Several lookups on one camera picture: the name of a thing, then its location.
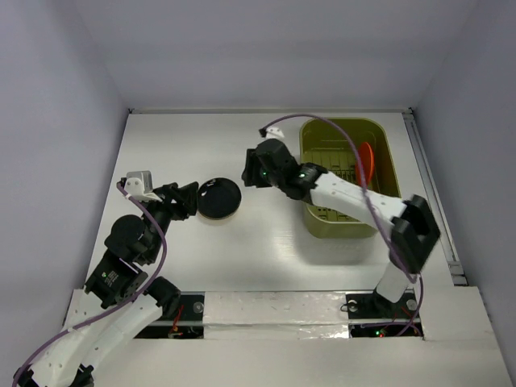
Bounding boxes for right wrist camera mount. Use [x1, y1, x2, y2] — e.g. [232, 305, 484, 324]
[259, 126, 285, 140]

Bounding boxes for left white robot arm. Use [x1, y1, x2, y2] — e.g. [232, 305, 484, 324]
[12, 177, 199, 386]

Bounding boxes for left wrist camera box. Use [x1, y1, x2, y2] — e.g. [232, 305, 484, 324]
[120, 170, 159, 202]

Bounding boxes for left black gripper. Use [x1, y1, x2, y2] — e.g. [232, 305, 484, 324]
[141, 180, 198, 261]

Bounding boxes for orange plate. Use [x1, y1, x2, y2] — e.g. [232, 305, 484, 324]
[355, 142, 375, 185]

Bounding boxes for olive green dish rack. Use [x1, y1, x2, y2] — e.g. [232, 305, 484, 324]
[299, 118, 401, 239]

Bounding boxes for foil covered base strip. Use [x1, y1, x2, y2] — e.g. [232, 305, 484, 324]
[202, 291, 350, 341]

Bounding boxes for right aluminium rail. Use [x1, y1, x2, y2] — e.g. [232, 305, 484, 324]
[402, 109, 468, 286]

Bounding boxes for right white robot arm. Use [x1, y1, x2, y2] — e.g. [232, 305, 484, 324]
[242, 139, 440, 316]

